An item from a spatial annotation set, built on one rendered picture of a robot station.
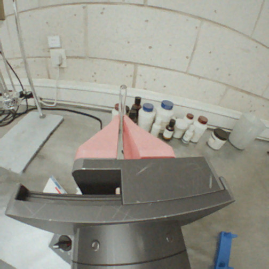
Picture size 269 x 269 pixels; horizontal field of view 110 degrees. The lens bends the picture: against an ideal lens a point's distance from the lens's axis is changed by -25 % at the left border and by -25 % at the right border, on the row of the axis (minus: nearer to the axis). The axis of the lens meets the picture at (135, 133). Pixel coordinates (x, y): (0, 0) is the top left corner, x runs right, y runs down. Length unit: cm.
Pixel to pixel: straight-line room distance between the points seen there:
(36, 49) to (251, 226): 111
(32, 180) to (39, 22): 64
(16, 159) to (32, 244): 26
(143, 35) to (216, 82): 38
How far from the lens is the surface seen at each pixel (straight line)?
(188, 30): 59
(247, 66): 73
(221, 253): 42
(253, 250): 51
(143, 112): 47
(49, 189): 39
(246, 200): 56
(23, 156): 51
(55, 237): 32
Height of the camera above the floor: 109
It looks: 42 degrees down
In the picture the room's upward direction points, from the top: 10 degrees clockwise
